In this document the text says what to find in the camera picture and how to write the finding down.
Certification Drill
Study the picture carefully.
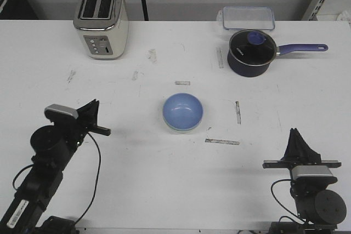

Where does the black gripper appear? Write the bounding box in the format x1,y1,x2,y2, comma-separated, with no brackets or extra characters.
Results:
61,99,111,142
262,128,342,169

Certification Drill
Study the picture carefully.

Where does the blue bowl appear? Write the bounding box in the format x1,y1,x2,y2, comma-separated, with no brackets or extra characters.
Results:
162,93,203,121

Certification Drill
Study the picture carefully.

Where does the green bowl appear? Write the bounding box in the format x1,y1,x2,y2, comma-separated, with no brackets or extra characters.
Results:
164,119,201,132

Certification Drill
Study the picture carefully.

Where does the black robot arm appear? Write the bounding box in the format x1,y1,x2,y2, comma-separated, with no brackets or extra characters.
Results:
263,128,347,233
1,99,111,233

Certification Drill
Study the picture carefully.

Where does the silver two-slot toaster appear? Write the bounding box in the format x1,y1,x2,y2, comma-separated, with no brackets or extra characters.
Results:
73,0,129,60

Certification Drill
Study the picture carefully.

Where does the dark blue saucepan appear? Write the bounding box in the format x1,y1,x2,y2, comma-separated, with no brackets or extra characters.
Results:
227,29,329,77

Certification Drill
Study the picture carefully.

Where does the glass pot lid blue knob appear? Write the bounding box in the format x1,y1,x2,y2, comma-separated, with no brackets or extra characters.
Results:
229,30,276,66

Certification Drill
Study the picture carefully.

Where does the clear plastic food container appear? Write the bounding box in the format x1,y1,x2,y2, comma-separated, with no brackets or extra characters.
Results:
216,6,275,31

